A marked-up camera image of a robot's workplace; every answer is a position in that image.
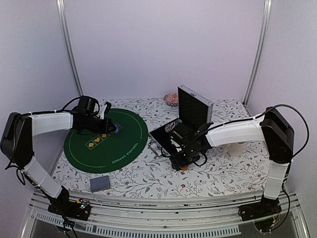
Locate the white ribbed mug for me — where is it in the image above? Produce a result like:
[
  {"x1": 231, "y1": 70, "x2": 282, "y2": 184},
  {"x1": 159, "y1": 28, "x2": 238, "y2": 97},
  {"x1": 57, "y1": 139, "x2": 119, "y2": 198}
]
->
[{"x1": 222, "y1": 142, "x2": 246, "y2": 156}]

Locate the blue playing card deck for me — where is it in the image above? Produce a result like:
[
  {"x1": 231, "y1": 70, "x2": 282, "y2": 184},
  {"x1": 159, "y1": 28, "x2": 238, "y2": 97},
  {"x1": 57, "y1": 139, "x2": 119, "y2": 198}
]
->
[{"x1": 90, "y1": 176, "x2": 110, "y2": 192}]

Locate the green round poker mat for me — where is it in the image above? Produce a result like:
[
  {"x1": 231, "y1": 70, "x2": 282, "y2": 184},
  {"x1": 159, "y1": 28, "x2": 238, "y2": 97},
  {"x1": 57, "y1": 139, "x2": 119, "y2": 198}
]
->
[{"x1": 64, "y1": 109, "x2": 148, "y2": 174}]

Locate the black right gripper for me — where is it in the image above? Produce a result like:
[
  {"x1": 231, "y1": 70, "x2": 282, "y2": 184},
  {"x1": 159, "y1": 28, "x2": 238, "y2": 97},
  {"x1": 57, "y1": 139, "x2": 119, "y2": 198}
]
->
[{"x1": 169, "y1": 143, "x2": 200, "y2": 171}]

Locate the patterned ceramic bowl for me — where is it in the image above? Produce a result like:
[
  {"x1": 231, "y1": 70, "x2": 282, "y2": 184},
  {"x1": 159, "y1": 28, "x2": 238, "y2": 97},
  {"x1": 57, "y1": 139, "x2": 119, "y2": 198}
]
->
[{"x1": 164, "y1": 93, "x2": 179, "y2": 107}]

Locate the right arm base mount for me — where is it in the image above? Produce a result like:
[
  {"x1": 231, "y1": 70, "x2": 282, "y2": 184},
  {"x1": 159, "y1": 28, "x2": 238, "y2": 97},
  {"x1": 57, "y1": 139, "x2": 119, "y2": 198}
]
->
[{"x1": 238, "y1": 196, "x2": 282, "y2": 233}]

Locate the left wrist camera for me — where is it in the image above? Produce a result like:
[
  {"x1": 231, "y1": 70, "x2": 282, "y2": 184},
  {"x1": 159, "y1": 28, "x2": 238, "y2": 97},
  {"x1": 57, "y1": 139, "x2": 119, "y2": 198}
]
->
[{"x1": 97, "y1": 102, "x2": 111, "y2": 119}]

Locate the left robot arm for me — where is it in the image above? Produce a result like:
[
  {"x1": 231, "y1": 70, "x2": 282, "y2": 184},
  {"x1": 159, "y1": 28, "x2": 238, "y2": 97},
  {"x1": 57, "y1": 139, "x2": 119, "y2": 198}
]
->
[{"x1": 0, "y1": 96, "x2": 117, "y2": 215}]

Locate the aluminium poker chip case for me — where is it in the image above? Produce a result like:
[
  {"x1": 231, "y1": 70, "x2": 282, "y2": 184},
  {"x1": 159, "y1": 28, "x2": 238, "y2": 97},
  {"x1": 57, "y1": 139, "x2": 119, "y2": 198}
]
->
[{"x1": 150, "y1": 85, "x2": 213, "y2": 155}]

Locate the aluminium front rail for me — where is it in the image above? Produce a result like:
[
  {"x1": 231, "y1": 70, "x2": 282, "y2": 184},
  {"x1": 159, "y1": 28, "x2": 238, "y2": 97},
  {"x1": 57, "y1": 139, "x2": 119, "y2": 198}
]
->
[{"x1": 21, "y1": 191, "x2": 311, "y2": 238}]

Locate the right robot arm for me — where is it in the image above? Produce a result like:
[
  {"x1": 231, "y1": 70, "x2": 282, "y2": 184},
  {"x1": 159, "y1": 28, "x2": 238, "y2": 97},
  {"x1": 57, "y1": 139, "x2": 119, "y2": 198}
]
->
[{"x1": 169, "y1": 105, "x2": 297, "y2": 216}]

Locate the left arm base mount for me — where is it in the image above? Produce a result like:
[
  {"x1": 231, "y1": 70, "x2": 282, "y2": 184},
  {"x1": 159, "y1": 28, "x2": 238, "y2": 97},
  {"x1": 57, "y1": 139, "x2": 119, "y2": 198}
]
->
[{"x1": 48, "y1": 196, "x2": 91, "y2": 221}]

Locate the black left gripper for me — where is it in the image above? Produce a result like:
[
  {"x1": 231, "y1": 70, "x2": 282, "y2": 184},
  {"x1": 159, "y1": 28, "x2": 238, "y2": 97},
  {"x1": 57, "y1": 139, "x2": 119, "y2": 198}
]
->
[{"x1": 81, "y1": 115, "x2": 116, "y2": 134}]

